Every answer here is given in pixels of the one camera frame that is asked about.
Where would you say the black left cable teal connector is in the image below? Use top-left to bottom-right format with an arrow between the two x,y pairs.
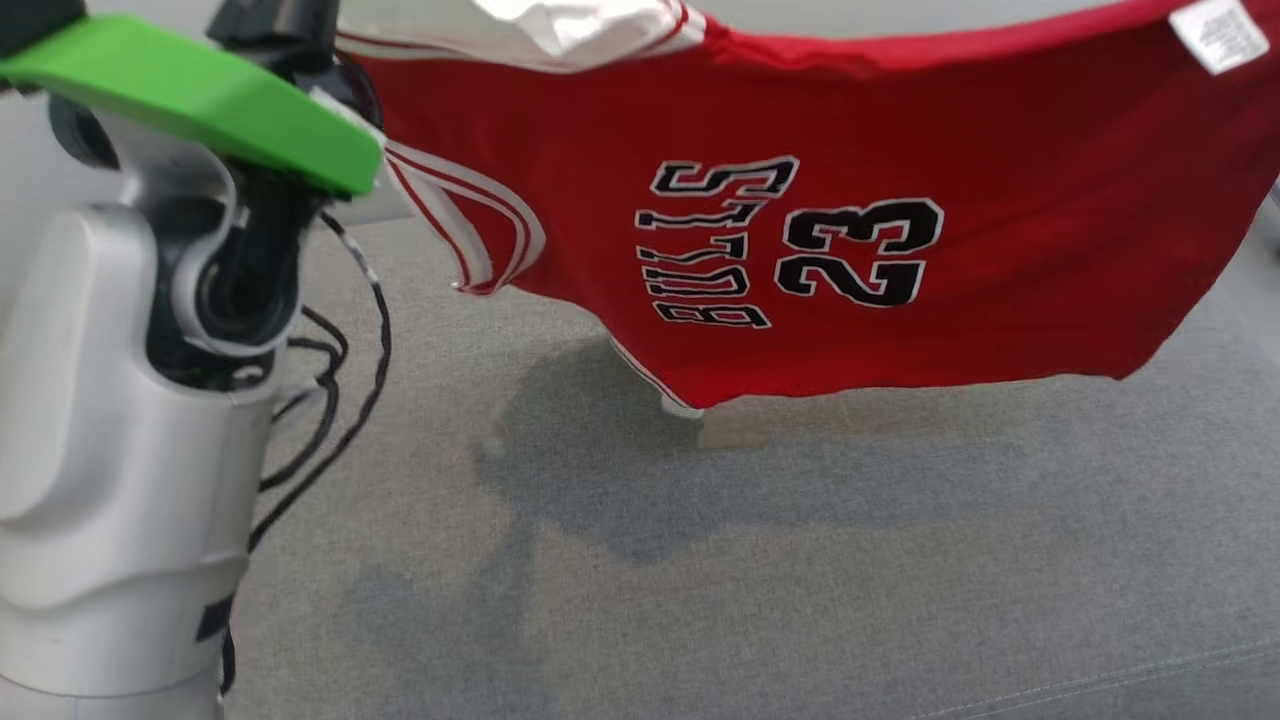
215,85 -> 393,701

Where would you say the red basketball jersey number 23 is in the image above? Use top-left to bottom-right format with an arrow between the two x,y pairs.
335,0 -> 1280,419

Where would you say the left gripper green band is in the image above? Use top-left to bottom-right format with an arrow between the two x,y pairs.
0,0 -> 387,195

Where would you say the grey fabric sofa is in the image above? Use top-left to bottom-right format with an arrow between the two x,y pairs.
218,185 -> 1280,720

